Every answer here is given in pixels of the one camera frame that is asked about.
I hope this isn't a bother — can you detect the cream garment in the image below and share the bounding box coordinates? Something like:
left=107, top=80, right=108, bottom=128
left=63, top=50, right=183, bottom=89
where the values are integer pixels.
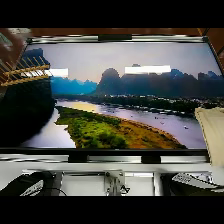
left=194, top=106, right=224, bottom=169

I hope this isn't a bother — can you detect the silver frame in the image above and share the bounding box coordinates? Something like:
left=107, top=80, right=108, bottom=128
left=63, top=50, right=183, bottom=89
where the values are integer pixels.
left=0, top=33, right=224, bottom=197

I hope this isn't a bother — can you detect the black cable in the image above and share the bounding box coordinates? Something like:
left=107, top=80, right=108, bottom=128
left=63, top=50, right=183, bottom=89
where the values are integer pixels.
left=42, top=187, right=68, bottom=197

